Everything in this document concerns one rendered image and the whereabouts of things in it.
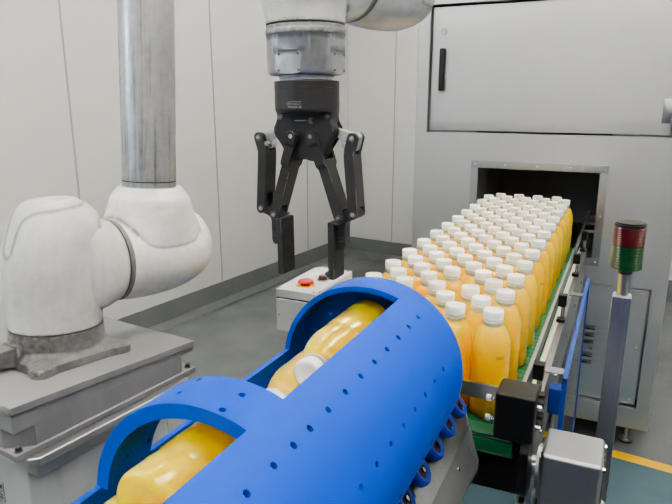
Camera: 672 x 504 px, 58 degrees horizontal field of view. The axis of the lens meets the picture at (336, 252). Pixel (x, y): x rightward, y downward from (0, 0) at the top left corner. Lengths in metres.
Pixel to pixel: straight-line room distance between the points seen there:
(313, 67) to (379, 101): 5.17
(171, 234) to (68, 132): 2.63
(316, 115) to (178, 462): 0.39
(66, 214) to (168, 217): 0.19
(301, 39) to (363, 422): 0.41
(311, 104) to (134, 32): 0.56
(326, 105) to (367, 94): 5.22
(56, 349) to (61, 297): 0.09
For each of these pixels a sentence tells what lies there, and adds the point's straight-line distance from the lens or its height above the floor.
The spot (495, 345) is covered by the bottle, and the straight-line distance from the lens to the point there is 1.21.
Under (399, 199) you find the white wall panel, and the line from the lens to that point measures 5.82.
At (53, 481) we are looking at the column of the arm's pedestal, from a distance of 1.11.
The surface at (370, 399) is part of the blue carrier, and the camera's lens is 0.70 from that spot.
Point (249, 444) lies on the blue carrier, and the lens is 0.56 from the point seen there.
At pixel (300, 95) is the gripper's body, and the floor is 1.51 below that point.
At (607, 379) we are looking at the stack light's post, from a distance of 1.50.
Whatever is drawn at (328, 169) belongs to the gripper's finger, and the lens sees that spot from 0.71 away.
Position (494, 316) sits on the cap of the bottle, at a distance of 1.20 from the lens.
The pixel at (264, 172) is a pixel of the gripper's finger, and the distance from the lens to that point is 0.75.
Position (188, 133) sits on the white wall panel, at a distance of 4.35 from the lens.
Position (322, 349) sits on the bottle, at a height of 1.19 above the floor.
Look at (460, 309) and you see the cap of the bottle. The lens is 1.22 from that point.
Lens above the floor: 1.51
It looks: 14 degrees down
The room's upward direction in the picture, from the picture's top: straight up
